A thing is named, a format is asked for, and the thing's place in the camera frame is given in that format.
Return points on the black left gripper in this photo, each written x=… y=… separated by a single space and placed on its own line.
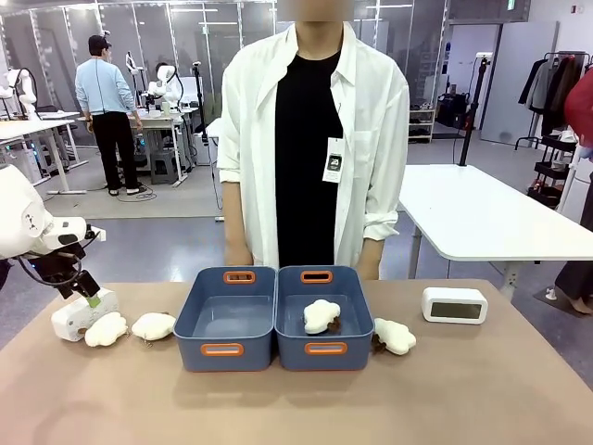
x=54 y=270

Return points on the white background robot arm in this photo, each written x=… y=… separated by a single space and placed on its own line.
x=21 y=90
x=164 y=85

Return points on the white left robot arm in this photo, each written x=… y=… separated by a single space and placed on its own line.
x=23 y=218

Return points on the person's left forearm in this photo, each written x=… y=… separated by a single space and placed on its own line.
x=371 y=258

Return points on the person's right forearm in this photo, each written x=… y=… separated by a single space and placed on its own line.
x=238 y=232

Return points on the white digital clock grey display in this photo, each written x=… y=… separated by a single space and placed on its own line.
x=454 y=305

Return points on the grey step stool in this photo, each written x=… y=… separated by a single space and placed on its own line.
x=163 y=166

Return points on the white background desk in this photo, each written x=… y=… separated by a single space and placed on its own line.
x=34 y=139

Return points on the white background workbench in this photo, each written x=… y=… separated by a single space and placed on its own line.
x=162 y=134

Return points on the man in light blue sweater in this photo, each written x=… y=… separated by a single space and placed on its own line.
x=109 y=116

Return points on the person in white shirt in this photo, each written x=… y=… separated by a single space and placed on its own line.
x=313 y=139

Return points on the white name badge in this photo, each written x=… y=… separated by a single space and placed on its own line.
x=334 y=160

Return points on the wooden shoe shelf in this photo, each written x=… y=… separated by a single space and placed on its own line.
x=420 y=123

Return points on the white side table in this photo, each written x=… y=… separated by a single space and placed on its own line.
x=486 y=213

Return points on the black tripod stand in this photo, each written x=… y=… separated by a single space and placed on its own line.
x=473 y=109

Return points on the black utility cart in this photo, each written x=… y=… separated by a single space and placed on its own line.
x=553 y=169

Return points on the person in red top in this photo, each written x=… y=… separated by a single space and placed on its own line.
x=576 y=194

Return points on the clothes rack with coats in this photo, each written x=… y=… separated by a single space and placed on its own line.
x=551 y=92

